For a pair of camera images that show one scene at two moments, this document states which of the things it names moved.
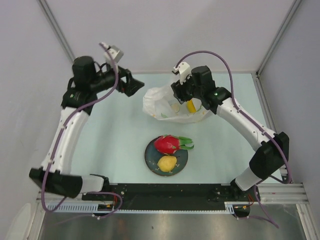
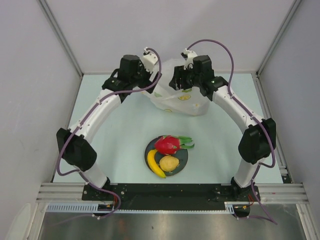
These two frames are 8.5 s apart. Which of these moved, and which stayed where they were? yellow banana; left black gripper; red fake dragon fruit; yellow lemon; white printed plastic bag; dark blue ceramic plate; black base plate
Moved: white printed plastic bag; yellow banana; left black gripper
Stayed: dark blue ceramic plate; yellow lemon; black base plate; red fake dragon fruit
